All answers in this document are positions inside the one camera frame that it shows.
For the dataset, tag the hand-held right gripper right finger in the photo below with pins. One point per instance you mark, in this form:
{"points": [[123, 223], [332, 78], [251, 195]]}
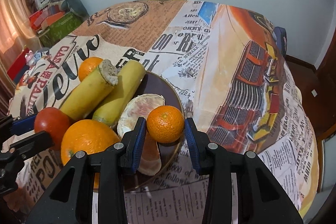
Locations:
{"points": [[193, 145]]}

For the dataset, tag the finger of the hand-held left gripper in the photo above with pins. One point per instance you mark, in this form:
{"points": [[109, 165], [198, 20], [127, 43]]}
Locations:
{"points": [[31, 144], [23, 124]]}

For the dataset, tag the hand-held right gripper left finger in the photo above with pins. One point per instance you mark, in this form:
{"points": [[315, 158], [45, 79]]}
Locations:
{"points": [[139, 140]]}

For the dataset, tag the red tomato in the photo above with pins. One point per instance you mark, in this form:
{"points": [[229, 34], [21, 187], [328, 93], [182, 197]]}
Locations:
{"points": [[52, 121]]}

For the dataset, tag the small tangerine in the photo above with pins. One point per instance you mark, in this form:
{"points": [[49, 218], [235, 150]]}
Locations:
{"points": [[164, 123]]}

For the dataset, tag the peeled pomelo piece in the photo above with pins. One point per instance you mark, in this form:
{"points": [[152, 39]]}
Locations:
{"points": [[141, 108]]}

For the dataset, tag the large orange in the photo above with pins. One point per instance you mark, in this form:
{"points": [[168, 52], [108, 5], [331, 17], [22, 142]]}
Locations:
{"points": [[88, 69], [89, 140]]}

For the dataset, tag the yellow sugarcane piece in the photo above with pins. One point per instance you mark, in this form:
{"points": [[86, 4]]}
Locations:
{"points": [[120, 92], [84, 92]]}

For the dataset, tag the dark purple plate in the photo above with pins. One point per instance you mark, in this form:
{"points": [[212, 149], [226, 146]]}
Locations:
{"points": [[160, 87]]}

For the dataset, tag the red gift box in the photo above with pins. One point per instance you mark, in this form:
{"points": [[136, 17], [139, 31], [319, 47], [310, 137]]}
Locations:
{"points": [[17, 65]]}

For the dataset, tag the newspaper print tablecloth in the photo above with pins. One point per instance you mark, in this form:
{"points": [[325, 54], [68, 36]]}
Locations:
{"points": [[223, 56]]}

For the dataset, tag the green patterned storage box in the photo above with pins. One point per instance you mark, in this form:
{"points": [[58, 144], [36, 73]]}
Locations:
{"points": [[61, 28]]}

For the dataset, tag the red packages pile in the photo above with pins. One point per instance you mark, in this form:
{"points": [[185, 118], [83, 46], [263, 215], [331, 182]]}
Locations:
{"points": [[43, 18]]}

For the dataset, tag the peach sheer curtain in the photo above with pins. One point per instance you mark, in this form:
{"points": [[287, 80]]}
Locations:
{"points": [[14, 11]]}

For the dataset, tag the small white square object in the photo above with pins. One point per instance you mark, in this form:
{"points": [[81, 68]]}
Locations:
{"points": [[314, 93]]}

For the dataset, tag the blue chair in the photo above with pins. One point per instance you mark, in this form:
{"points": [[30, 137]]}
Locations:
{"points": [[281, 40]]}

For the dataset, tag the brown wooden door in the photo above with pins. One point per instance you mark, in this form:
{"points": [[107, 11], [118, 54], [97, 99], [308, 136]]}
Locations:
{"points": [[328, 82]]}

